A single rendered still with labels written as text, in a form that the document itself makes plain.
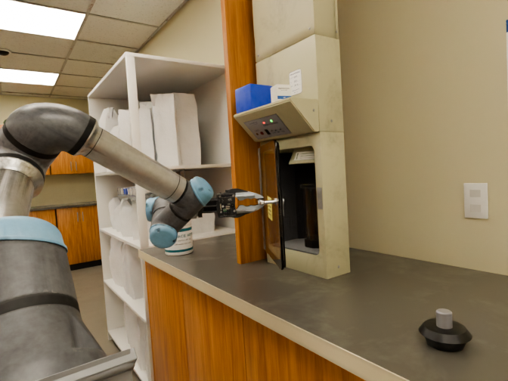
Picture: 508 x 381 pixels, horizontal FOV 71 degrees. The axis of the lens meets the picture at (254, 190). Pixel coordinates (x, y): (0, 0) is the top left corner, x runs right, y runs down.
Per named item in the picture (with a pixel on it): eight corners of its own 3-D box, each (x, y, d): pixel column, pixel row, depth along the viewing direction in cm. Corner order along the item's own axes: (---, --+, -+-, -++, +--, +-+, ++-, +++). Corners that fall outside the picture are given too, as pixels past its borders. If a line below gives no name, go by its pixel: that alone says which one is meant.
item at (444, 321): (434, 329, 75) (432, 298, 75) (481, 345, 68) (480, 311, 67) (409, 342, 70) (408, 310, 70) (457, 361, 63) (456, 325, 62)
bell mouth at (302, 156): (313, 163, 141) (312, 149, 140) (348, 160, 126) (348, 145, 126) (278, 165, 131) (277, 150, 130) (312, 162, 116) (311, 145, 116)
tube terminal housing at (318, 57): (312, 250, 154) (303, 70, 150) (376, 264, 127) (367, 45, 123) (267, 261, 140) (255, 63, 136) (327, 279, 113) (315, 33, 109)
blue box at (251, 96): (258, 115, 135) (256, 91, 135) (274, 110, 127) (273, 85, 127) (236, 114, 130) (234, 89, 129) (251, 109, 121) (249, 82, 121)
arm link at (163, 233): (167, 215, 93) (169, 193, 102) (141, 242, 96) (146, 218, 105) (191, 230, 96) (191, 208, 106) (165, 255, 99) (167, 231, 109)
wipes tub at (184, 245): (186, 248, 176) (184, 218, 175) (198, 252, 165) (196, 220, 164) (160, 252, 168) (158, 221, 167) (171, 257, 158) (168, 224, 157)
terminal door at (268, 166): (267, 249, 138) (261, 147, 136) (284, 271, 108) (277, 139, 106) (264, 250, 138) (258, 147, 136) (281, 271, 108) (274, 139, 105)
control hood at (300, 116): (259, 142, 137) (258, 116, 137) (320, 131, 110) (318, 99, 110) (234, 142, 131) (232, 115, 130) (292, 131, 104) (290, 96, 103)
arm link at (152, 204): (147, 229, 107) (150, 213, 114) (184, 226, 109) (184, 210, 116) (143, 207, 103) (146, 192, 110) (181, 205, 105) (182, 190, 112)
